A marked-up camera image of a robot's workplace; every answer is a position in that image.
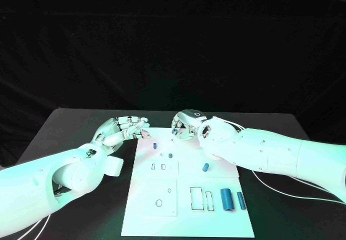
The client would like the thin blue cylinder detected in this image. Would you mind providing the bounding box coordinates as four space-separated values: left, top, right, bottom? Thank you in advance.
236 191 247 210

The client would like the thick blue cylinder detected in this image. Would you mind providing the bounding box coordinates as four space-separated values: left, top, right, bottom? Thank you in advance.
219 188 235 212

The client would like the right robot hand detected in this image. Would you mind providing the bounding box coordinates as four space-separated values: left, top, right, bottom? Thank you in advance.
170 109 209 141

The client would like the white task board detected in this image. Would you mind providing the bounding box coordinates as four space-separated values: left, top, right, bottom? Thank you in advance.
120 127 257 239

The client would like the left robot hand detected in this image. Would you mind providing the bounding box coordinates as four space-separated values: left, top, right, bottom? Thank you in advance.
91 115 151 148

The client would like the white cable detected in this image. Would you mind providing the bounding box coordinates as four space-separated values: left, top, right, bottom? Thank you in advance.
252 170 346 205
215 117 247 132
16 215 52 240
290 176 346 201

